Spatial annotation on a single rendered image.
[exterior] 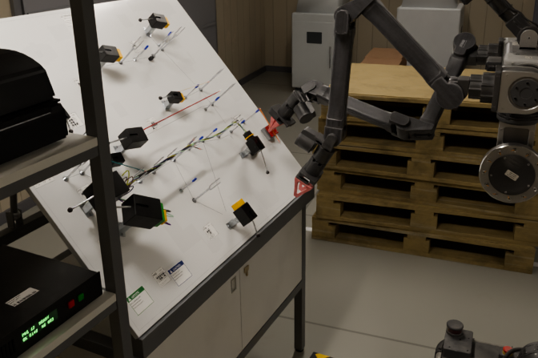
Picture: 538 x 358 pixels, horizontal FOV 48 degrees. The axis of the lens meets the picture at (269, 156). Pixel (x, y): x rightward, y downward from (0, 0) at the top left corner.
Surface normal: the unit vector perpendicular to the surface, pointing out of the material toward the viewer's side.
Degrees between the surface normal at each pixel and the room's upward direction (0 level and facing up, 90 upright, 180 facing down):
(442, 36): 90
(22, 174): 90
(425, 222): 90
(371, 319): 0
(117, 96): 49
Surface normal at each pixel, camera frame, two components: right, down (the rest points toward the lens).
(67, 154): 0.89, 0.15
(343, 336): -0.01, -0.94
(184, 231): 0.66, -0.51
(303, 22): -0.39, 0.33
